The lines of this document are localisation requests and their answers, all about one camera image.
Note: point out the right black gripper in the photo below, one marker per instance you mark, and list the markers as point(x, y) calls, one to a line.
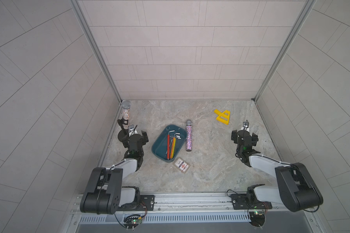
point(236, 137)

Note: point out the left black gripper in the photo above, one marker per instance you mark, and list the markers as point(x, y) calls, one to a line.
point(143, 139)

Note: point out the red hex key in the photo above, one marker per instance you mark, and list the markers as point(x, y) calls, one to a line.
point(168, 144)

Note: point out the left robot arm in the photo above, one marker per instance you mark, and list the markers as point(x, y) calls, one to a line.
point(105, 193)

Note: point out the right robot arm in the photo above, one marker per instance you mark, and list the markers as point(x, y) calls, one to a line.
point(296, 188)

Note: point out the teal plastic storage box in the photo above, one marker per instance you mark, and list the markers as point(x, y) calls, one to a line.
point(159, 147)

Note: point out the small card box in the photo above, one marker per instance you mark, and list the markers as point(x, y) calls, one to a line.
point(181, 165)

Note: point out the black microphone stand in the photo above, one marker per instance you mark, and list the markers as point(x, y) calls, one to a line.
point(123, 129)

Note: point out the glitter microphone on stand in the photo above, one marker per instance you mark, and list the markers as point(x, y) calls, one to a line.
point(126, 104)

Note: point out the purple glitter microphone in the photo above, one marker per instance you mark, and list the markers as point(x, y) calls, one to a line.
point(189, 138)

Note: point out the right circuit board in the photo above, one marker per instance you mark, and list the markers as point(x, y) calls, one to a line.
point(257, 219)

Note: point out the circuit board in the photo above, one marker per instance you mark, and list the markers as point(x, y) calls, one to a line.
point(257, 219)
point(132, 221)

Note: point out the left circuit board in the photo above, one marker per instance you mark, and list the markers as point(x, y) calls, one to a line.
point(132, 221)

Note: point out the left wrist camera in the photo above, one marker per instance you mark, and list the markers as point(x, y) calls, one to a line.
point(132, 130)

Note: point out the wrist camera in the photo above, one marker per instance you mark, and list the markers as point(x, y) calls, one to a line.
point(132, 130)
point(245, 126)

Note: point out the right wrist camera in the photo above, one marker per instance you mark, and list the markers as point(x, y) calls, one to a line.
point(245, 126)

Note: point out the yellow plastic bracket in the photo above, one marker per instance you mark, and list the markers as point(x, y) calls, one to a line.
point(223, 117)

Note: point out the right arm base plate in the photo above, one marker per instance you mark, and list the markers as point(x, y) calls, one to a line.
point(248, 202)

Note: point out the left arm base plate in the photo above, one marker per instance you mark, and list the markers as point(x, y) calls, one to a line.
point(146, 202)

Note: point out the aluminium front rail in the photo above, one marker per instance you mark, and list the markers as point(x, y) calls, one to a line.
point(203, 201)

